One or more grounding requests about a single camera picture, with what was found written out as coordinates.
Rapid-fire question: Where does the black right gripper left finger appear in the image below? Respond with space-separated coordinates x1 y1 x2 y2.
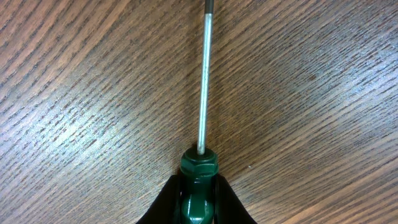
137 175 181 224

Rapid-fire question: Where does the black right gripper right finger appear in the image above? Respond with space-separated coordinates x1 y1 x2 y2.
215 174 257 224

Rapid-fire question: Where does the green handled screwdriver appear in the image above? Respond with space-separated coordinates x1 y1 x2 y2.
180 0 218 224

